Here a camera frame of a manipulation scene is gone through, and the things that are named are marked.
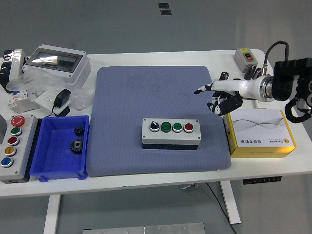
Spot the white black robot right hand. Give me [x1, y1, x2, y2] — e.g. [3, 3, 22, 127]
[194, 78, 262, 117]

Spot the grey four-button control box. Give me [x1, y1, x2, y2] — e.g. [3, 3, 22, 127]
[141, 118, 202, 151]

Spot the grey five-button control station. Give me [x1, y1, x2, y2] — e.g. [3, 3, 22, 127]
[0, 114, 39, 184]

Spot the white and yellow carton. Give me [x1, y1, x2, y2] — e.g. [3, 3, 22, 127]
[223, 109, 297, 159]

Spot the black table height controller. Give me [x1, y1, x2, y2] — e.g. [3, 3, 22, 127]
[243, 175, 282, 185]

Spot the white table leg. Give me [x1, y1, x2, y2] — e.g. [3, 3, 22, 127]
[43, 194, 61, 234]
[219, 180, 242, 225]

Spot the blue-grey table mat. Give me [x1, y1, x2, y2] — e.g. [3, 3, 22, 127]
[86, 65, 232, 177]

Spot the large black bevel gear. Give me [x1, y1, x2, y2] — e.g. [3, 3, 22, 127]
[70, 137, 84, 155]

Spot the clear plastic bag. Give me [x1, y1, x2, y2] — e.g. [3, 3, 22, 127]
[6, 65, 95, 110]

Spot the blue plastic bin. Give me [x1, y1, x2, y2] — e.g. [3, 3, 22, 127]
[29, 115, 90, 182]

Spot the white circuit breaker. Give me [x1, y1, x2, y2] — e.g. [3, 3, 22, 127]
[7, 89, 41, 114]

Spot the grey two-button switch box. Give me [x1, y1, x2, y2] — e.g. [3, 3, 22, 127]
[234, 48, 259, 73]

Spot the black floor cable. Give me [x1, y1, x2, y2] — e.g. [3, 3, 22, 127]
[204, 182, 237, 234]

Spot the grey windowed distribution enclosure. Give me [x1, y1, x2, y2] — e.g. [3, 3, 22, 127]
[22, 44, 92, 86]

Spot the grey metal base plate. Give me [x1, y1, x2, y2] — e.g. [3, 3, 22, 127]
[82, 222, 206, 234]

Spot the black power adapter with cord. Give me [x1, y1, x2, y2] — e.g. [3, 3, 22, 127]
[45, 88, 72, 117]

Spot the white wall socket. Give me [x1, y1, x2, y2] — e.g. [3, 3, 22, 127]
[35, 90, 70, 115]

